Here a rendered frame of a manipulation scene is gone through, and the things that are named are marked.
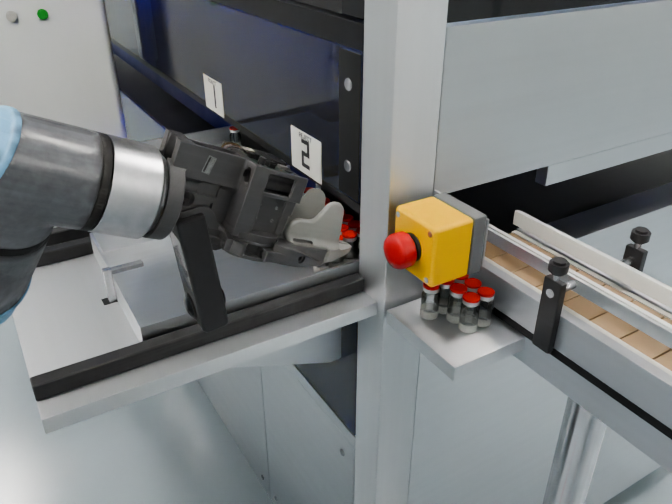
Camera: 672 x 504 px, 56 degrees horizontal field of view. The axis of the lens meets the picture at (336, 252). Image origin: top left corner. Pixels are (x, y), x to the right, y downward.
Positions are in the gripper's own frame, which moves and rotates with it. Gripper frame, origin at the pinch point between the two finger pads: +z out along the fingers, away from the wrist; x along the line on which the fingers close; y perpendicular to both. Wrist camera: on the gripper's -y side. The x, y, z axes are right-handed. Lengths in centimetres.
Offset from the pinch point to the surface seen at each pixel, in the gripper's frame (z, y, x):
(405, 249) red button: 7.5, 2.1, -1.3
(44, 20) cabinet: -11, 3, 106
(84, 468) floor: 21, -103, 89
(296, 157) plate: 9.9, 3.3, 28.0
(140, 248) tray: -4.5, -17.2, 36.3
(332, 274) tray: 10.9, -7.2, 12.1
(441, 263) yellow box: 11.3, 2.0, -3.3
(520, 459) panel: 64, -35, 6
